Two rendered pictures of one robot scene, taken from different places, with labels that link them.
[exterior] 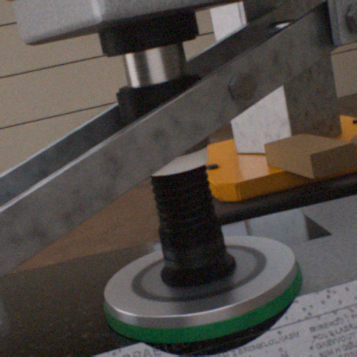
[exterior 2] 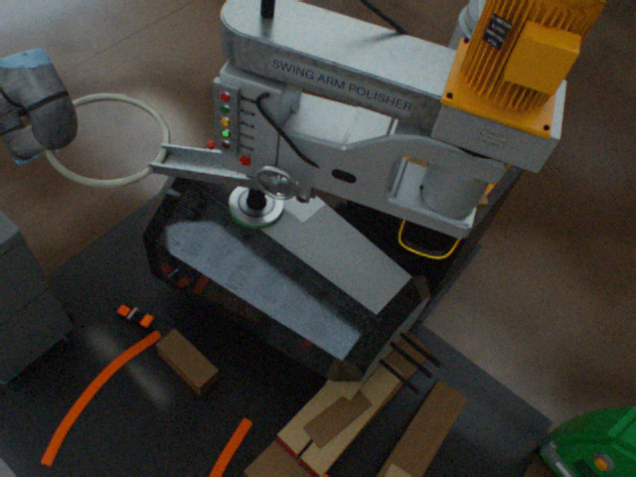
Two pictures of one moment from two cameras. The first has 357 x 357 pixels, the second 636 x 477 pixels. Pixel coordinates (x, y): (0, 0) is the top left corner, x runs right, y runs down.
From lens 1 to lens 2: 1.85 m
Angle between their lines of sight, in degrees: 52
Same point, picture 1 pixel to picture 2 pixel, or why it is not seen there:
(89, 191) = (221, 180)
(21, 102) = not seen: outside the picture
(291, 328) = (252, 233)
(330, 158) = not seen: hidden behind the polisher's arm
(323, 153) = not seen: hidden behind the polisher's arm
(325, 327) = (257, 238)
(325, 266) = (279, 229)
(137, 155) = (234, 181)
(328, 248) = (292, 225)
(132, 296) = (238, 194)
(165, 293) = (241, 201)
